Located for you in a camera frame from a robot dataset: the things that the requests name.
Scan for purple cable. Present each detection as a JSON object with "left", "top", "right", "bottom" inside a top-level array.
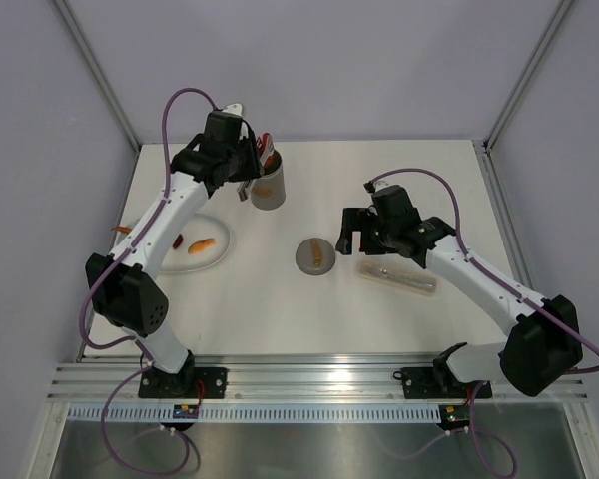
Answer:
[
  {"left": 362, "top": 168, "right": 599, "bottom": 475},
  {"left": 79, "top": 88, "right": 219, "bottom": 475}
]

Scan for clear cutlery case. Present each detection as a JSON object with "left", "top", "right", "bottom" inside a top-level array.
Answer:
[{"left": 357, "top": 260, "right": 437, "bottom": 296}]

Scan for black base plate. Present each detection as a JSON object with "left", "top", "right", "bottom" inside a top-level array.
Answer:
[
  {"left": 392, "top": 366, "right": 478, "bottom": 400},
  {"left": 138, "top": 367, "right": 229, "bottom": 399}
]

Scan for white oval plate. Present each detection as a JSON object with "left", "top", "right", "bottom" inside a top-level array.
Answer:
[{"left": 160, "top": 214, "right": 232, "bottom": 274}]

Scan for steel serving tongs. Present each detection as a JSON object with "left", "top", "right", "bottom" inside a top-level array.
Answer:
[{"left": 237, "top": 137, "right": 265, "bottom": 202}]

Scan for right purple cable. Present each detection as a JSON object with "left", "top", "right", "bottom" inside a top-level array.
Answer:
[{"left": 362, "top": 168, "right": 599, "bottom": 475}]

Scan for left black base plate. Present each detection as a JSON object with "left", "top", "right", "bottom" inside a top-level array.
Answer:
[{"left": 138, "top": 367, "right": 229, "bottom": 399}]

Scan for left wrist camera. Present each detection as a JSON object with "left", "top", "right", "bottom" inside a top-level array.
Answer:
[{"left": 223, "top": 103, "right": 245, "bottom": 117}]

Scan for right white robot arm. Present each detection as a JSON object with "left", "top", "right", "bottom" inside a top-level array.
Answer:
[{"left": 335, "top": 185, "right": 583, "bottom": 397}]

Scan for red white shrimp piece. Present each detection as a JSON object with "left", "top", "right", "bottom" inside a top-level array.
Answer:
[{"left": 258, "top": 132, "right": 275, "bottom": 168}]

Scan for dark red food piece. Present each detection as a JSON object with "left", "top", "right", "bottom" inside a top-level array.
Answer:
[{"left": 172, "top": 235, "right": 184, "bottom": 249}]

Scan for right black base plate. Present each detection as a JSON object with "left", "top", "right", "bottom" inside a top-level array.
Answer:
[{"left": 392, "top": 366, "right": 478, "bottom": 400}]

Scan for aluminium mounting rail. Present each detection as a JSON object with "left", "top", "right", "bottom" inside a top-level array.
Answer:
[{"left": 47, "top": 351, "right": 588, "bottom": 406}]

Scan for orange fried shrimp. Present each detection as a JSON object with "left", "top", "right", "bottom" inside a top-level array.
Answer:
[{"left": 111, "top": 226, "right": 131, "bottom": 235}]

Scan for salmon sushi piece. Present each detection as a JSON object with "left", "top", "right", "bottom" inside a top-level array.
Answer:
[{"left": 188, "top": 238, "right": 216, "bottom": 254}]

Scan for grey lid with leather strap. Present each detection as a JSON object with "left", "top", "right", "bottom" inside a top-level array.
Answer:
[{"left": 295, "top": 238, "right": 336, "bottom": 276}]

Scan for grey cylindrical lunch container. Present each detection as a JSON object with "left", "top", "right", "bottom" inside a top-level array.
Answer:
[{"left": 251, "top": 150, "right": 286, "bottom": 211}]

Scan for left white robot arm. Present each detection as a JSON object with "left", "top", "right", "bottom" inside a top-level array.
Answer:
[{"left": 86, "top": 103, "right": 264, "bottom": 397}]

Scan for white slotted cable duct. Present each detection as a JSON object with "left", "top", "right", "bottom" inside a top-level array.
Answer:
[{"left": 68, "top": 403, "right": 442, "bottom": 424}]

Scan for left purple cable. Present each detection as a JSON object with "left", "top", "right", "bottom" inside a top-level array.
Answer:
[{"left": 79, "top": 88, "right": 219, "bottom": 475}]

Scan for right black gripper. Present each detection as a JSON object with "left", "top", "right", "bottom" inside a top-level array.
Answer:
[{"left": 336, "top": 207, "right": 398, "bottom": 255}]

